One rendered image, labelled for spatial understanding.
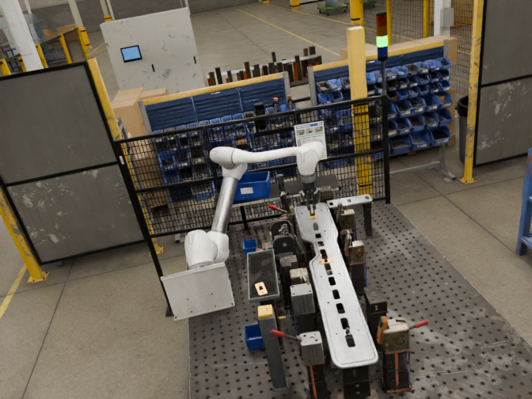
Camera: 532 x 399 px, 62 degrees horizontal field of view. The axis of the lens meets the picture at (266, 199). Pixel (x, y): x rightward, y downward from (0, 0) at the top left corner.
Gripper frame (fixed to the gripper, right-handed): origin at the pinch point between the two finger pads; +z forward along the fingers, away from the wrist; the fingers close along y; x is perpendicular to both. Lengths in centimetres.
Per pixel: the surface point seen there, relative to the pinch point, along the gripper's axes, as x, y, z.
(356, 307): 85, -7, 6
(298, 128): -54, -3, -35
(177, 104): -190, 100, -32
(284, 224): 32.3, 18.7, -12.0
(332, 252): 39.0, -4.7, 6.5
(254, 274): 69, 37, -10
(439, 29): -402, -242, -23
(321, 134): -55, -18, -28
